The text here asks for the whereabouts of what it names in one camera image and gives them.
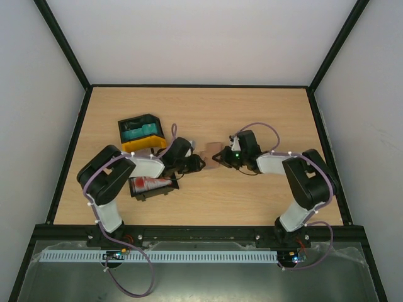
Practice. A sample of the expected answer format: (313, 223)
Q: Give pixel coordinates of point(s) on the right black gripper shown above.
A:
(225, 156)

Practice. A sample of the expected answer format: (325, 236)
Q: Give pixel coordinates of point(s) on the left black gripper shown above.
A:
(194, 164)

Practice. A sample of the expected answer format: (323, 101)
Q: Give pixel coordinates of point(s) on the brown leather card holder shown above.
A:
(211, 149)

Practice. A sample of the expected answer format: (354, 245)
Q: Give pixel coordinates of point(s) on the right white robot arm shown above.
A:
(311, 181)

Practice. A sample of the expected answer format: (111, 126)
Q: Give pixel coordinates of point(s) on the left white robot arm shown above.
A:
(103, 177)

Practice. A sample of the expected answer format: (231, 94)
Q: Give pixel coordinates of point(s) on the yellow bin with white cards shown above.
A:
(151, 141)

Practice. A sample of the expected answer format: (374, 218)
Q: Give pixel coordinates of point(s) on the teal card stack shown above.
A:
(144, 130)

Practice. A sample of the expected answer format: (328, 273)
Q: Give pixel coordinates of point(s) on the red card stack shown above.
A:
(143, 184)

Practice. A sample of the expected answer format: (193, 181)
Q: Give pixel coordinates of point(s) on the black bin with red cards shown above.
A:
(152, 193)

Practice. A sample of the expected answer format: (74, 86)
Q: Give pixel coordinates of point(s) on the black bin with teal cards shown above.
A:
(139, 127)

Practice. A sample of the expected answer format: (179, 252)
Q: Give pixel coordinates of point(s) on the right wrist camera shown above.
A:
(234, 143)

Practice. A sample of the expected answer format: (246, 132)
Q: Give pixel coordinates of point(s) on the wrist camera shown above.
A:
(191, 148)
(234, 143)

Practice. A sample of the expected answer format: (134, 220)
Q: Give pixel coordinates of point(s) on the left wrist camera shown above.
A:
(191, 148)

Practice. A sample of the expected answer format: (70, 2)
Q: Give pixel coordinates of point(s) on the light blue slotted cable duct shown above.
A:
(158, 256)

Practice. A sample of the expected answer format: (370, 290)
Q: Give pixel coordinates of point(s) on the black aluminium frame rail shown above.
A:
(140, 236)

